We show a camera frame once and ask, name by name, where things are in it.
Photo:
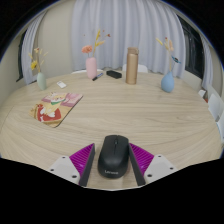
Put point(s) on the black marker pen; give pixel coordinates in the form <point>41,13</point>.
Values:
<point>97,76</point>

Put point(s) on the dark window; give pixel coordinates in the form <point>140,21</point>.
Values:
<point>193,50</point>
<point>21,56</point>

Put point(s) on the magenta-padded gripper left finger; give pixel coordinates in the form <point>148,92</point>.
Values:
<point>65,166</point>

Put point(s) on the black rectangular case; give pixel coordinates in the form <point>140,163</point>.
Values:
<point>114,74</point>

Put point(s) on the colourful cartoon print mouse pad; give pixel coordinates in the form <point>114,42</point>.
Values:
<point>55,108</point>

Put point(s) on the pale green vase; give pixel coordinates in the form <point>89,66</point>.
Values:
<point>41,81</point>

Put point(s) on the yellow dried flowers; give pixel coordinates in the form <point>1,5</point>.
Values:
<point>34,64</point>

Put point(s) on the black computer mouse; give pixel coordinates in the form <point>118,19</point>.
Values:
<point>113,156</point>

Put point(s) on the dried flowers with blue bird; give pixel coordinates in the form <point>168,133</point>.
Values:
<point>170,46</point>

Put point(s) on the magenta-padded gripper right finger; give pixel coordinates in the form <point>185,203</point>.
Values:
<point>160,166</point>

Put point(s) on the white chair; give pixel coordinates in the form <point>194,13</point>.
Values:
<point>142,68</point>
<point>79,71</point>

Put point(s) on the bronze thermos bottle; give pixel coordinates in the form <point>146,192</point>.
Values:
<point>132,66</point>

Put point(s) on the narrow white curtain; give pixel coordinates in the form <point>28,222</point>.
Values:
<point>30,50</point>
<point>207,63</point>

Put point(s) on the blue vase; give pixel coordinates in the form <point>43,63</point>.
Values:
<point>167,83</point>

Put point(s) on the white and blue chairs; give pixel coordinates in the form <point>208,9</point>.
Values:
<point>215,105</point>

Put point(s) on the orange pink dried flowers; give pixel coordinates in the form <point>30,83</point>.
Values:
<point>87,49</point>

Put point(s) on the white remote control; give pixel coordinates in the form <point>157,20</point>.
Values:
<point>61,84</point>

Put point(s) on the wide white curtain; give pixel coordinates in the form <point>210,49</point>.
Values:
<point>133,26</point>

